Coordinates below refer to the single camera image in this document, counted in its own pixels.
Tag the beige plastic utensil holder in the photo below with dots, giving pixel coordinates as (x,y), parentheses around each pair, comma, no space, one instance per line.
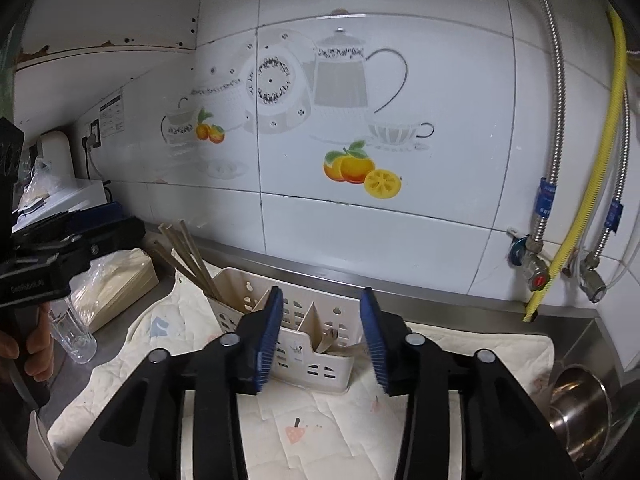
(307,315)

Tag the cream quilted mat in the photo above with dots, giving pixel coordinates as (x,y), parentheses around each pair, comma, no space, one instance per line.
(290,432)

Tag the clear drinking glass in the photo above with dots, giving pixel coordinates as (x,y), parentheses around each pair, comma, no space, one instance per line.
(70,332)

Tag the chrome water valve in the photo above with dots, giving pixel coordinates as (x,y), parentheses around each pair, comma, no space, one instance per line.
(584,272)

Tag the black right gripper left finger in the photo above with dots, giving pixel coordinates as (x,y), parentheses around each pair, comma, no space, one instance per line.
(258,332)

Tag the stainless steel pot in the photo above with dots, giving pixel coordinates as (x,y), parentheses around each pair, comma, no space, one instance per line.
(580,415)

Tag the person's left hand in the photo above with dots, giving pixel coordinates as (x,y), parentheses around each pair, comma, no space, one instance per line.
(39,347)

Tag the pack of beige napkins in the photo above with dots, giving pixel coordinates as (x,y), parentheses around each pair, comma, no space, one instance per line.
(112,285)

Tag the green wall cabinet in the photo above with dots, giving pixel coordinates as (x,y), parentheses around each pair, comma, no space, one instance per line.
(7,72)

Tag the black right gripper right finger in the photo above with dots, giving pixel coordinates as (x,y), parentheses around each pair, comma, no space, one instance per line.
(385,335)

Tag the white appliance jug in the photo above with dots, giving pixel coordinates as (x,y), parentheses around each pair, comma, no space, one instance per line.
(54,149)

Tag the white microwave oven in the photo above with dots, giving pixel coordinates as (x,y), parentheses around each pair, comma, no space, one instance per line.
(77,194)

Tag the water valve red handle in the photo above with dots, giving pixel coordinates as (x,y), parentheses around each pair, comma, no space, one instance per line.
(526,257)

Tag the wall power socket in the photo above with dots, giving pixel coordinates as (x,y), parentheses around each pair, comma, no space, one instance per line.
(94,136)

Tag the wooden chopstick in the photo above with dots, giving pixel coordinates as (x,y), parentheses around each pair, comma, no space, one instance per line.
(184,262)
(175,269)
(213,290)

